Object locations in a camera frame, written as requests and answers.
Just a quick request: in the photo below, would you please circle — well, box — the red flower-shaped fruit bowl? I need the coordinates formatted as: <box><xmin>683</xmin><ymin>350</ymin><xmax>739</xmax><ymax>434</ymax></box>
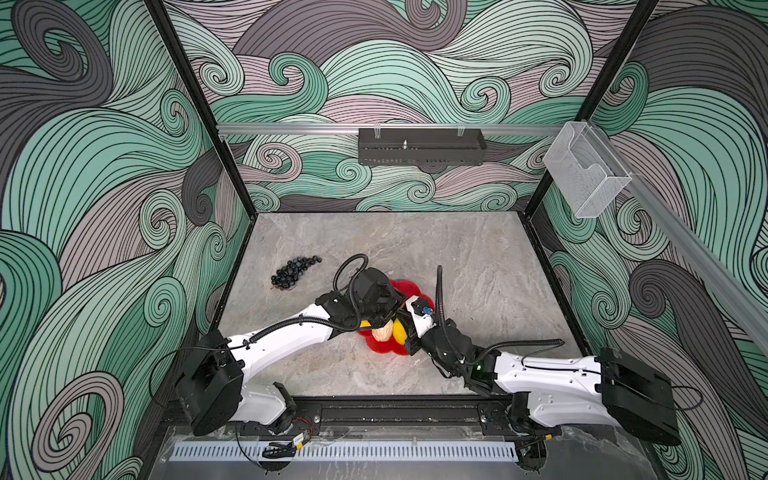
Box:
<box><xmin>358</xmin><ymin>280</ymin><xmax>435</xmax><ymax>356</ymax></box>

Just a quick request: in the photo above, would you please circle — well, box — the beige garlic bulb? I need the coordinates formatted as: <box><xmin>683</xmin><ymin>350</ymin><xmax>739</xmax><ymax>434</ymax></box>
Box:
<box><xmin>371</xmin><ymin>323</ymin><xmax>393</xmax><ymax>343</ymax></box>

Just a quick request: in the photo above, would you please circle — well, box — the black grape bunch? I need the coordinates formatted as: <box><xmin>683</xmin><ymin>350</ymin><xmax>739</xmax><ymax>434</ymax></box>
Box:
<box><xmin>270</xmin><ymin>255</ymin><xmax>322</xmax><ymax>290</ymax></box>

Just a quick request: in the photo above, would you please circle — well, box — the large yellow lemon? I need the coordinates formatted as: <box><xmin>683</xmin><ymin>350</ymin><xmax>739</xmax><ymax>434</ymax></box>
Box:
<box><xmin>392</xmin><ymin>320</ymin><xmax>408</xmax><ymax>346</ymax></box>

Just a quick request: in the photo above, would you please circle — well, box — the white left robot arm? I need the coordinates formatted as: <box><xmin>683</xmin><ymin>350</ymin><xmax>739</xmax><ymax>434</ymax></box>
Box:
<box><xmin>174</xmin><ymin>268</ymin><xmax>406</xmax><ymax>436</ymax></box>

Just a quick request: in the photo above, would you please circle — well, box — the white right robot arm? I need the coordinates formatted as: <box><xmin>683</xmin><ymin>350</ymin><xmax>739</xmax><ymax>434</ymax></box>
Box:
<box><xmin>394</xmin><ymin>314</ymin><xmax>681</xmax><ymax>446</ymax></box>

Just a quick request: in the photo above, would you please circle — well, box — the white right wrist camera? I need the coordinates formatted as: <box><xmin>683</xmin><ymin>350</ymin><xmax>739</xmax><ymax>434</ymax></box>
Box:
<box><xmin>405</xmin><ymin>296</ymin><xmax>435</xmax><ymax>338</ymax></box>

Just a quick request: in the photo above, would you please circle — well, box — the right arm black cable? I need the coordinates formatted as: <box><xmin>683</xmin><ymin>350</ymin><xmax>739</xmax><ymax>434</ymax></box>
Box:
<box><xmin>434</xmin><ymin>265</ymin><xmax>566</xmax><ymax>367</ymax></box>

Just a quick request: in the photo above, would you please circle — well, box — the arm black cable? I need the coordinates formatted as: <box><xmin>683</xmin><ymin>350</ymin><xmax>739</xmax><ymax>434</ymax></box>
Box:
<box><xmin>434</xmin><ymin>265</ymin><xmax>566</xmax><ymax>367</ymax></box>
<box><xmin>146</xmin><ymin>253</ymin><xmax>370</xmax><ymax>409</ymax></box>

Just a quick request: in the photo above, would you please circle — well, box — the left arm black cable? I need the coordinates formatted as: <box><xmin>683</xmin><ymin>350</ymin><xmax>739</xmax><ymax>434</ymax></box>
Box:
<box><xmin>146</xmin><ymin>253</ymin><xmax>370</xmax><ymax>409</ymax></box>

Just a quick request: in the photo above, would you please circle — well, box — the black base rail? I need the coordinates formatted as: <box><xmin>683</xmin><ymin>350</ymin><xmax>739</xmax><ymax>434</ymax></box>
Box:
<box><xmin>167</xmin><ymin>395</ymin><xmax>601</xmax><ymax>439</ymax></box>

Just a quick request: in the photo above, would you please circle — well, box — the white slotted cable duct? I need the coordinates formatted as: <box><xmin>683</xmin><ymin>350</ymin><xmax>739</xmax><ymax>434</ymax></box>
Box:
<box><xmin>169</xmin><ymin>440</ymin><xmax>518</xmax><ymax>463</ymax></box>

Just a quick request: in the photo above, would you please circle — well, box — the black perforated wall tray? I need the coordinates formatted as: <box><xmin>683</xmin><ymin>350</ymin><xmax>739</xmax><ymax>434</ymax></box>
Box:
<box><xmin>357</xmin><ymin>127</ymin><xmax>488</xmax><ymax>168</ymax></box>

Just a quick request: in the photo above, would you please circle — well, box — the aluminium rail back wall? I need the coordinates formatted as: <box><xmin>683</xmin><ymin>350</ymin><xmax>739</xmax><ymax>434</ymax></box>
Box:
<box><xmin>217</xmin><ymin>122</ymin><xmax>562</xmax><ymax>138</ymax></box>

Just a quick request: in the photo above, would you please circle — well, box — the aluminium rail wall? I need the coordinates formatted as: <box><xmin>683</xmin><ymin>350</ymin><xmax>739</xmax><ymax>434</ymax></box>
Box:
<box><xmin>597</xmin><ymin>129</ymin><xmax>767</xmax><ymax>350</ymax></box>
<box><xmin>217</xmin><ymin>122</ymin><xmax>562</xmax><ymax>138</ymax></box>

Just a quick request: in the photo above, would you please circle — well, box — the clear plastic wall bin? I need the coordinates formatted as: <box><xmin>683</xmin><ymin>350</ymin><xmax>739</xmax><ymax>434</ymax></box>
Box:
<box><xmin>543</xmin><ymin>121</ymin><xmax>631</xmax><ymax>219</ymax></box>

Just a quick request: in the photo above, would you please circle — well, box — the black frame post left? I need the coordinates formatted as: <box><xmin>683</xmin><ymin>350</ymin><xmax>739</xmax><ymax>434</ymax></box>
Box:
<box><xmin>145</xmin><ymin>0</ymin><xmax>258</xmax><ymax>223</ymax></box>

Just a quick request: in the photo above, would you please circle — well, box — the black frame post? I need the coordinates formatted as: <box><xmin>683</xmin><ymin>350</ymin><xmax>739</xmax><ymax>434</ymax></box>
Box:
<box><xmin>145</xmin><ymin>0</ymin><xmax>258</xmax><ymax>223</ymax></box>
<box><xmin>521</xmin><ymin>0</ymin><xmax>659</xmax><ymax>221</ymax></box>

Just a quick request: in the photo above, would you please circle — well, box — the aluminium rail right wall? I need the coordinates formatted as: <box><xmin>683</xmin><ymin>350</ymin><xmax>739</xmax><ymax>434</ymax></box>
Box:
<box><xmin>597</xmin><ymin>129</ymin><xmax>767</xmax><ymax>350</ymax></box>

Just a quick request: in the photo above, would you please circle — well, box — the black frame post right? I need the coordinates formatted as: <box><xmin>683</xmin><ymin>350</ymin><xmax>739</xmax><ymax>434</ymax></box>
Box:
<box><xmin>521</xmin><ymin>0</ymin><xmax>659</xmax><ymax>221</ymax></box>

